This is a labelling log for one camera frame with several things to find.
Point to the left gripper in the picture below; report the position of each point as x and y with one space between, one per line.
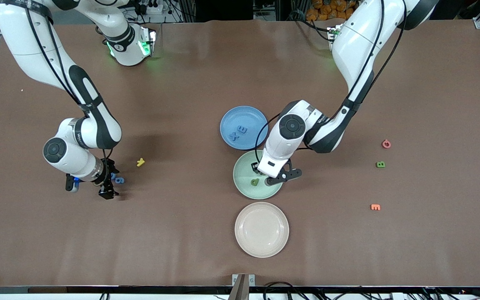
255 167

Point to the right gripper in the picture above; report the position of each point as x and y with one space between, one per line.
107 176

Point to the blue foam number 9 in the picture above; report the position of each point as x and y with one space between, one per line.
121 181

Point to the green foam letter P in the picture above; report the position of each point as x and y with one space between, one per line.
255 181

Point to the yellow foam letter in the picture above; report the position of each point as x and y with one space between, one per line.
140 162

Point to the blue foam letter X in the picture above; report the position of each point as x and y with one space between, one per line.
234 136

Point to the blue foam letter E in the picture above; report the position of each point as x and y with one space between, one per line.
243 130

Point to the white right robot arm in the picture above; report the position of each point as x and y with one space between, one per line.
23 37

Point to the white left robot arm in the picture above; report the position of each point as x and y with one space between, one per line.
356 41

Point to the light green plate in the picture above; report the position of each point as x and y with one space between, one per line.
244 187

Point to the blue plate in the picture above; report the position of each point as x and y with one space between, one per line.
252 118

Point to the brown table cover sheet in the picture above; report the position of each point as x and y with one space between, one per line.
98 233

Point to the cream plate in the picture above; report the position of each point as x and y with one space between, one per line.
261 229

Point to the orange foam letter E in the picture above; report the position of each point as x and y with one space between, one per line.
375 207

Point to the red foam letter G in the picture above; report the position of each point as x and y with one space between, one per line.
383 144

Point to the pile of orange objects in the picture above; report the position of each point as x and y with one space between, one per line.
331 10

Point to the white power strip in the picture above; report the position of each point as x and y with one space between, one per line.
152 7

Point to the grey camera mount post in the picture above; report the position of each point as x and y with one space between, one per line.
240 287

